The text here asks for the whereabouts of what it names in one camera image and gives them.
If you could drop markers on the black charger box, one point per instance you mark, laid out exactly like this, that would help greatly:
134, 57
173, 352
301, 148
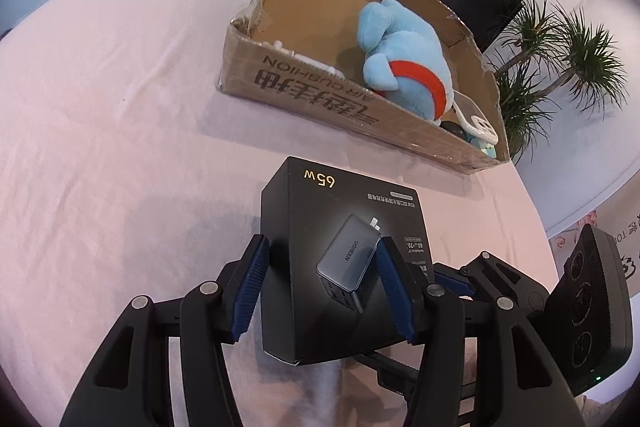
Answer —
310, 207

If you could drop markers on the small teal item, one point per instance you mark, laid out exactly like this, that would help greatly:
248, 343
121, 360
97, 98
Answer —
487, 151

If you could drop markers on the white plug adapter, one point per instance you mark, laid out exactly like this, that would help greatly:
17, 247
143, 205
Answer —
279, 48

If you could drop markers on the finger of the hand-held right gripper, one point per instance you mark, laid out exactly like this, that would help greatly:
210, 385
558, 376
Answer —
395, 364
450, 279

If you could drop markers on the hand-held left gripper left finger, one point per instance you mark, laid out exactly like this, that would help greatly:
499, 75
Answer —
250, 282

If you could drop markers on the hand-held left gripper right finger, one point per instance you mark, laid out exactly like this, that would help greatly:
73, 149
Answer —
395, 292

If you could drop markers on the pink tablecloth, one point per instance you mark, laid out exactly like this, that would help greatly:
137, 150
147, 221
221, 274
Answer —
125, 107

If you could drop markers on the brown cardboard box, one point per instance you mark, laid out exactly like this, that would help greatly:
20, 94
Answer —
300, 92

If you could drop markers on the printed white banner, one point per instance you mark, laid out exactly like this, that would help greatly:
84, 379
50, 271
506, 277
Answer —
615, 217

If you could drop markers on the light blue plush toy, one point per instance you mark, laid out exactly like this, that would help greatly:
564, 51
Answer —
400, 42

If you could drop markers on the green palm plant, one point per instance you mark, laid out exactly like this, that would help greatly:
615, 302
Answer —
565, 52

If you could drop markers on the white power strip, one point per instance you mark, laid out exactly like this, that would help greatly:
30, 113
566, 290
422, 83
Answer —
320, 68

